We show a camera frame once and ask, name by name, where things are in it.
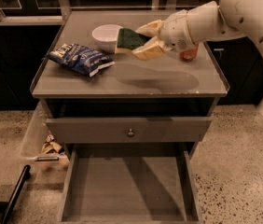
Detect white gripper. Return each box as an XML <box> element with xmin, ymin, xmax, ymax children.
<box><xmin>131</xmin><ymin>10</ymin><xmax>195</xmax><ymax>61</ymax></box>

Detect green yellow sponge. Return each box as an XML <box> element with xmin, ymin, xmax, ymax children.
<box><xmin>115</xmin><ymin>28</ymin><xmax>150</xmax><ymax>53</ymax></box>

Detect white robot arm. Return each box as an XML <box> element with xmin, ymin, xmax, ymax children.
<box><xmin>132</xmin><ymin>0</ymin><xmax>263</xmax><ymax>116</ymax></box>

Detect grey drawer cabinet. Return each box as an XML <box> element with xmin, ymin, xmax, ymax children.
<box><xmin>29</xmin><ymin>9</ymin><xmax>230</xmax><ymax>224</ymax></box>

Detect grey top drawer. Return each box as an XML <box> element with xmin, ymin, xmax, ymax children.
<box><xmin>46</xmin><ymin>117</ymin><xmax>211</xmax><ymax>144</ymax></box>

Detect round metal drawer knob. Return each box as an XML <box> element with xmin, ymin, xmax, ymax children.
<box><xmin>127</xmin><ymin>129</ymin><xmax>135</xmax><ymax>137</ymax></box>

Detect orange soda can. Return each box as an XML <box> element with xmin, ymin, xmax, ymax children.
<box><xmin>179</xmin><ymin>44</ymin><xmax>199</xmax><ymax>62</ymax></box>

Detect white ceramic bowl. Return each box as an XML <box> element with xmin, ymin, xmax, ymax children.
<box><xmin>92</xmin><ymin>24</ymin><xmax>121</xmax><ymax>53</ymax></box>

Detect blue chip bag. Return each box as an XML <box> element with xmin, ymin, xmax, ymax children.
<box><xmin>46</xmin><ymin>44</ymin><xmax>115</xmax><ymax>77</ymax></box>

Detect dark background cabinets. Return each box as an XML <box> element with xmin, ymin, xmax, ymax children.
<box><xmin>0</xmin><ymin>25</ymin><xmax>263</xmax><ymax>110</ymax></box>

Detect clear plastic bin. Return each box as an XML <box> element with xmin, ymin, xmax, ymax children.
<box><xmin>19</xmin><ymin>104</ymin><xmax>69</xmax><ymax>183</ymax></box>

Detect metal railing frame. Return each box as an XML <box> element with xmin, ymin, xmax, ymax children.
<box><xmin>0</xmin><ymin>0</ymin><xmax>218</xmax><ymax>26</ymax></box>

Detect black bar handle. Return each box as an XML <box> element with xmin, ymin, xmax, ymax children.
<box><xmin>0</xmin><ymin>165</ymin><xmax>31</xmax><ymax>224</ymax></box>

